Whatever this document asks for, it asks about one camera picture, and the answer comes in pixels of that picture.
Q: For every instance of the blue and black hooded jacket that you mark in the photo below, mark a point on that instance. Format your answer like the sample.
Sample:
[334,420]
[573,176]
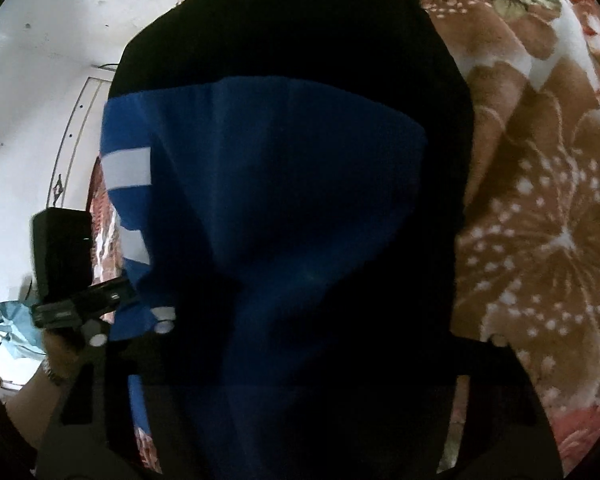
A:
[290,177]

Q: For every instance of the person left hand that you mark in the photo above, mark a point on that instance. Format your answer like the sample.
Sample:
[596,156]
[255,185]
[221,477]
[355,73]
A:
[61,362]

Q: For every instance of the teal plastic bag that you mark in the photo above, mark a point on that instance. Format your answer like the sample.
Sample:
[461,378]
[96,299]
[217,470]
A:
[18,334]

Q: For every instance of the white wooden headboard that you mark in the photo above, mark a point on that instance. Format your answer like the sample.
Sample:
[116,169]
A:
[78,147]

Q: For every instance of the floral brown bed blanket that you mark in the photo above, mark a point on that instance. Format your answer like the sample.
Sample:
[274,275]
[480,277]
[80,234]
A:
[528,258]

